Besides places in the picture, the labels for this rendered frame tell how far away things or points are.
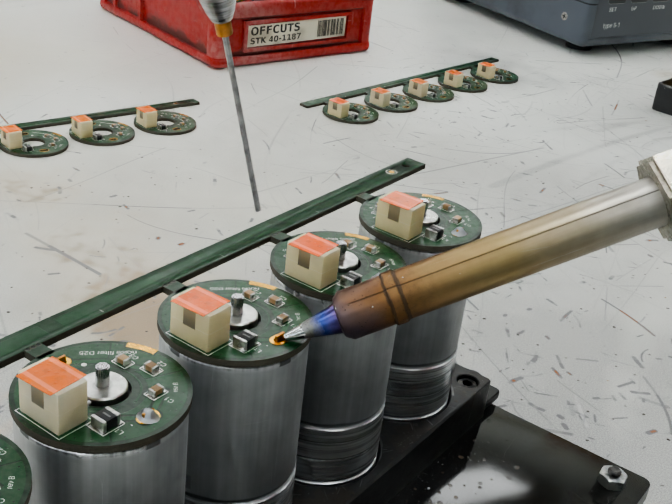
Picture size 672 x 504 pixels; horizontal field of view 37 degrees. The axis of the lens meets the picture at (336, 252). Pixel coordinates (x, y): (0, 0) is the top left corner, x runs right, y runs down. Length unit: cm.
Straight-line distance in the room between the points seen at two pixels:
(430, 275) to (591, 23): 45
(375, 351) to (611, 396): 11
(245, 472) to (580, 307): 17
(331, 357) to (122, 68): 32
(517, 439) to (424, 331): 4
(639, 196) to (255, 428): 7
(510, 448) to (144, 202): 17
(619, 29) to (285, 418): 47
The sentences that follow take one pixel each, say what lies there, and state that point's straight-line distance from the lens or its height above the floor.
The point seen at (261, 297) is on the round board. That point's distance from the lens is 17.
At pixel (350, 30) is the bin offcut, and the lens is 53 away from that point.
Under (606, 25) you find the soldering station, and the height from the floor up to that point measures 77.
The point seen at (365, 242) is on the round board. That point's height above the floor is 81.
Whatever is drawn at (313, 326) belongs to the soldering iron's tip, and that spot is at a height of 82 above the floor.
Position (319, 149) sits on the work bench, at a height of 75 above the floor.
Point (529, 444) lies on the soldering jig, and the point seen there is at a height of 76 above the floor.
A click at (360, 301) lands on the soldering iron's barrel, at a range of 15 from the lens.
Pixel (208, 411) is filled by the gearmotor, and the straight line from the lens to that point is 16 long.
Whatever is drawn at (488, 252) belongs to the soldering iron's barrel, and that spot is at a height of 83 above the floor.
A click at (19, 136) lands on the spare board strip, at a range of 38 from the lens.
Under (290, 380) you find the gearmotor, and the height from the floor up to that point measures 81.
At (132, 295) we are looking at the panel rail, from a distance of 17.
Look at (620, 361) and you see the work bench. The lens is 29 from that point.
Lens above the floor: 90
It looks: 27 degrees down
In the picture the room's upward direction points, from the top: 7 degrees clockwise
